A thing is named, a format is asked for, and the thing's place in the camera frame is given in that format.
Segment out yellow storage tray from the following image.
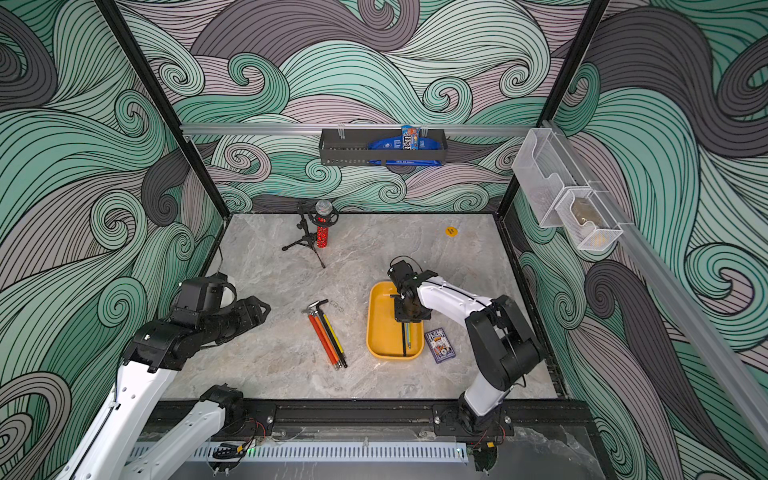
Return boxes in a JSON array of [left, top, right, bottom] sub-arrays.
[[366, 281, 424, 361]]

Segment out aluminium wall rail back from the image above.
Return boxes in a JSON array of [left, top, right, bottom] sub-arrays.
[[180, 122, 533, 137]]

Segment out aluminium wall rail right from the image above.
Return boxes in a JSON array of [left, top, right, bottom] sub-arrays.
[[542, 120, 767, 447]]

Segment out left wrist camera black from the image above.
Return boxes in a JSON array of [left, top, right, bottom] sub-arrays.
[[169, 272, 237, 328]]

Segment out clear wall bin large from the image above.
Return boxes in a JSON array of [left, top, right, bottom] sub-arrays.
[[513, 128, 588, 228]]

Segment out blue snack package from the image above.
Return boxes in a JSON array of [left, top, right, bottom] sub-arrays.
[[368, 126, 441, 166]]

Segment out black corner frame post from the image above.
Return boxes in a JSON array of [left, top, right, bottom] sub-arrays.
[[495, 0, 612, 214], [94, 0, 232, 220]]

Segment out black corner frame post left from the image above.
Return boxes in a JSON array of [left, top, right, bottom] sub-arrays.
[[94, 0, 232, 220]]

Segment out white slotted cable duct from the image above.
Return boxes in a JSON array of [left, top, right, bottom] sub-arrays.
[[187, 441, 469, 464]]

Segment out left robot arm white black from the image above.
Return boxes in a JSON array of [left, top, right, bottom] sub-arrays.
[[58, 296, 271, 479]]

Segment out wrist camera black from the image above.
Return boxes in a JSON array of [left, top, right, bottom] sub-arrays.
[[387, 256, 416, 290], [169, 272, 237, 328]]

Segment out playing card box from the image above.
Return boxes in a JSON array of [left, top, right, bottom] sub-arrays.
[[424, 327, 456, 364]]

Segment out yellow handled hex key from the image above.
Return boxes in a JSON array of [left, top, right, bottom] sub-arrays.
[[323, 314, 346, 363]]

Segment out black tripod microphone stand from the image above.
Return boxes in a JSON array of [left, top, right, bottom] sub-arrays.
[[281, 200, 339, 269]]

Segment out red handled hex key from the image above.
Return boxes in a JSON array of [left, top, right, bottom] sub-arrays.
[[307, 310, 341, 370]]

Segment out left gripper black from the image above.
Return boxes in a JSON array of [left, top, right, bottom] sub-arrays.
[[199, 294, 271, 345]]

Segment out red silver microphone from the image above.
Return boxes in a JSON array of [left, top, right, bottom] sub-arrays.
[[315, 200, 333, 248]]

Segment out black corner frame post right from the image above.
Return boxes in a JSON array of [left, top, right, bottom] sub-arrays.
[[495, 0, 612, 214]]

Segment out clear wall bin small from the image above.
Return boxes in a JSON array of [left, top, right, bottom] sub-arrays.
[[555, 187, 623, 253]]

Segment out black wall basket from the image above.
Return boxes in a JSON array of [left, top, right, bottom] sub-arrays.
[[319, 125, 448, 167]]

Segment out thin black hex key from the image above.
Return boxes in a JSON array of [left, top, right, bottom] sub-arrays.
[[308, 299, 348, 369]]

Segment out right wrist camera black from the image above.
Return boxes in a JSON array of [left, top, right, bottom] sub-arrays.
[[387, 256, 416, 290]]

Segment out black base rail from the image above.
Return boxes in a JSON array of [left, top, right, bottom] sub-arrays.
[[214, 399, 597, 440]]

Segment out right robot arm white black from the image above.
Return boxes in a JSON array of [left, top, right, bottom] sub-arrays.
[[387, 260, 544, 430]]

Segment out aluminium wall rail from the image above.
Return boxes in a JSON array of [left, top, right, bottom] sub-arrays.
[[180, 122, 533, 137], [542, 120, 767, 447]]

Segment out orange handled hex key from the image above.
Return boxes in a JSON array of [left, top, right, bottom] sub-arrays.
[[307, 303, 342, 370]]

